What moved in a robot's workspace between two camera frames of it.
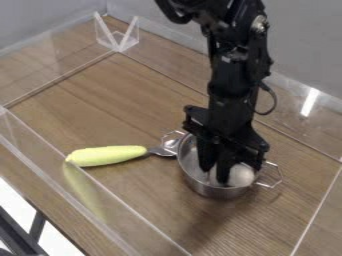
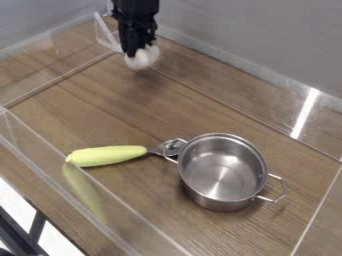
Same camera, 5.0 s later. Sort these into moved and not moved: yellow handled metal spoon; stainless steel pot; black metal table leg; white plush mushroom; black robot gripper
Moved: stainless steel pot; black robot gripper; white plush mushroom
Not moved: yellow handled metal spoon; black metal table leg
